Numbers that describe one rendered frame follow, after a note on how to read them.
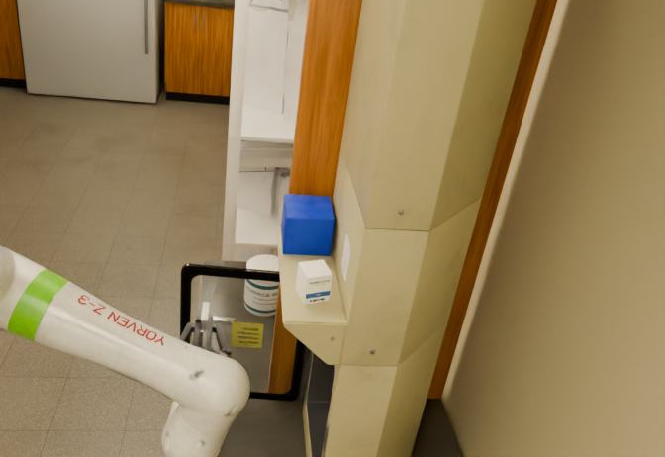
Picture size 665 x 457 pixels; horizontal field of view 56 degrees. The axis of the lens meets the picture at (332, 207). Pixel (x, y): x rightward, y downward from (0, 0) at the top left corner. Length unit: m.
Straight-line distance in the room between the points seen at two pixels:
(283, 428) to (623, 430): 0.87
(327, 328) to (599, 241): 0.51
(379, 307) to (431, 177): 0.26
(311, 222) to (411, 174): 0.33
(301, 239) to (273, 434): 0.61
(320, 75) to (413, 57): 0.41
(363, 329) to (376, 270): 0.13
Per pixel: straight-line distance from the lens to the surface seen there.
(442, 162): 1.00
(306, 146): 1.35
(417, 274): 1.10
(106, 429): 2.99
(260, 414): 1.74
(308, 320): 1.13
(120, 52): 6.09
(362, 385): 1.25
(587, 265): 1.24
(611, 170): 1.19
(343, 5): 1.27
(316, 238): 1.28
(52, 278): 1.15
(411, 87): 0.93
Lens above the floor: 2.23
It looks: 29 degrees down
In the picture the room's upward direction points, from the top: 8 degrees clockwise
